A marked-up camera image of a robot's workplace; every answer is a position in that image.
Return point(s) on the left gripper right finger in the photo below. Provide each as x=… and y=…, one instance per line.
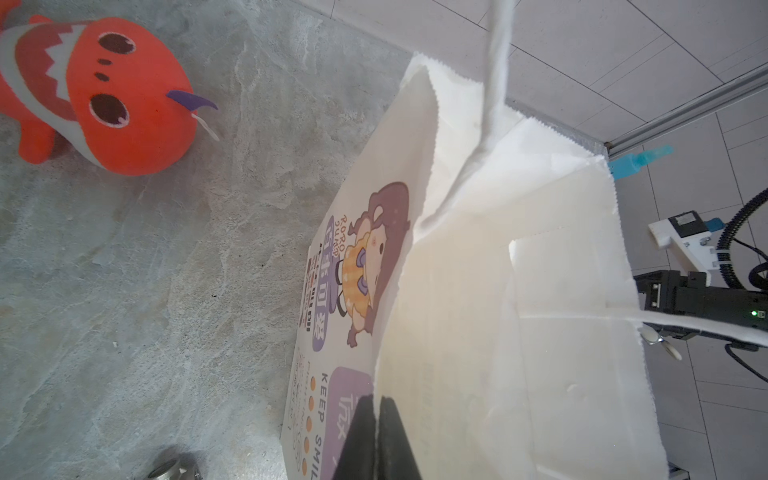
x=394, y=457

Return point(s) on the red shark plush toy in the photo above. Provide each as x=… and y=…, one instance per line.
x=108, y=87

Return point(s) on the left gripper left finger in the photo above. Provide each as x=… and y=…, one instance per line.
x=358, y=455

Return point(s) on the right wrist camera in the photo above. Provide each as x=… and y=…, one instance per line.
x=689, y=239

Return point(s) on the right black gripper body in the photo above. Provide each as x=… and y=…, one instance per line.
x=684, y=306

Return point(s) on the white paper bag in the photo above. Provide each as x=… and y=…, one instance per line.
x=472, y=267

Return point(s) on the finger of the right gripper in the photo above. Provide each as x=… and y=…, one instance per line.
x=657, y=342

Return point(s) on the small metal fitting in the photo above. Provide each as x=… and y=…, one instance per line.
x=180, y=468

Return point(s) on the teal bottle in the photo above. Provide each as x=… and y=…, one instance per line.
x=631, y=164

